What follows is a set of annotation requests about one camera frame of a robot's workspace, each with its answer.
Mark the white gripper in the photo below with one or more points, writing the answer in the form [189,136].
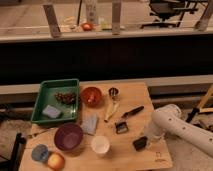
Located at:
[151,138]

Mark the black eraser block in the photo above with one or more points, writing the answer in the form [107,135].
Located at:
[140,143]

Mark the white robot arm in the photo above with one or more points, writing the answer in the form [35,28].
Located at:
[168,119]

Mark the black binder clip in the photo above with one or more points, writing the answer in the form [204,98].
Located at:
[121,127]

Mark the white cup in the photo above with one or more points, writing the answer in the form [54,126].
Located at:
[100,145]

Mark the small metal cup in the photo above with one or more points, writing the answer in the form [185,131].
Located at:
[113,93]

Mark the grey folded cloth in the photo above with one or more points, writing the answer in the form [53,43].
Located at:
[89,124]

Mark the orange bowl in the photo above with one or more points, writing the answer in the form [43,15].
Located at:
[91,96]

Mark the purple bowl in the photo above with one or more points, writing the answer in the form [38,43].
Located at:
[68,136]

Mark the bunch of dark grapes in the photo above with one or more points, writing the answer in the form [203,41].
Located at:
[65,98]

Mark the red yellow apple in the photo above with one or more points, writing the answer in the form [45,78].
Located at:
[56,161]

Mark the green plastic tray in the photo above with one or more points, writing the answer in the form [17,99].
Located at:
[46,96]

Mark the blue sponge in tray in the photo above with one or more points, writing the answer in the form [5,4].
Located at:
[51,112]

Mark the blue round lid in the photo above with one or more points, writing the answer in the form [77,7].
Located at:
[40,153]

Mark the black office chair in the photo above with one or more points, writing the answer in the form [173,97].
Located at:
[170,13]

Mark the red fruit on shelf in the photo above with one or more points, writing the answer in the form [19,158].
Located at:
[87,26]

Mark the black handled knife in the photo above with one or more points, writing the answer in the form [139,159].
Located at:
[132,112]

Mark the black stand with cables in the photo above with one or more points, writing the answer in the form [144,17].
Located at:
[202,120]

